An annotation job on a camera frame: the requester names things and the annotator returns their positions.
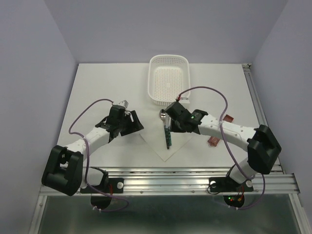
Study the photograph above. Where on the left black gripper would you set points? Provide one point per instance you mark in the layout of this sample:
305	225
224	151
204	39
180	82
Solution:
135	126

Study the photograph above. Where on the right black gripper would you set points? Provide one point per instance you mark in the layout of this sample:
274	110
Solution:
174	127

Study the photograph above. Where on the green handled fork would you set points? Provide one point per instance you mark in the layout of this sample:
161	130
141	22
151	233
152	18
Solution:
168	121

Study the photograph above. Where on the white paper napkin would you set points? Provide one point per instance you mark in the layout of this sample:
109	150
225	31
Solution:
158	143

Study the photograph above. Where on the green handled spoon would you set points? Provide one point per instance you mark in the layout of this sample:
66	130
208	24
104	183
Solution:
163	117

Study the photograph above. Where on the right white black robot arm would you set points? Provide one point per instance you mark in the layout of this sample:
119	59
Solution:
208	125

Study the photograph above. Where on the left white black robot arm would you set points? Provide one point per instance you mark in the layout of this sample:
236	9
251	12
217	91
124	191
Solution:
64	171

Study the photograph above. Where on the red plastic utensil tray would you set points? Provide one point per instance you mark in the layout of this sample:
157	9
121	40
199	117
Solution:
213	141

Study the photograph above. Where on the white perforated plastic basket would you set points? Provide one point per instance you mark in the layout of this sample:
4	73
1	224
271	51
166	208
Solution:
168	76

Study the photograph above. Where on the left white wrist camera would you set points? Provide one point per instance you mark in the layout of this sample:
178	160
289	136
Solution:
123	103

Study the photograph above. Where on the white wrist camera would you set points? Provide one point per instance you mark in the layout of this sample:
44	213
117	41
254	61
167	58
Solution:
182	99
123	103

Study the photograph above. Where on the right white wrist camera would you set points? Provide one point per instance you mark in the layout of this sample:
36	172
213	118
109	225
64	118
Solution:
182	99

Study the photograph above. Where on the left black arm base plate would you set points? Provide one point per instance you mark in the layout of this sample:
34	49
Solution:
102	203

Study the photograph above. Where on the aluminium right side rail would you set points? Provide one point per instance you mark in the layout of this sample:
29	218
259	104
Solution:
256	97

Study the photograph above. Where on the aluminium rail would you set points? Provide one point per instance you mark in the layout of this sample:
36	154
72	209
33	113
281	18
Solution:
194	181
256	97

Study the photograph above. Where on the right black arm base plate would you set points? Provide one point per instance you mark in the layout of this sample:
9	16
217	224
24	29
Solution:
234	193

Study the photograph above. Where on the aluminium front rail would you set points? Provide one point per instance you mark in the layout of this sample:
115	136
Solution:
194	181

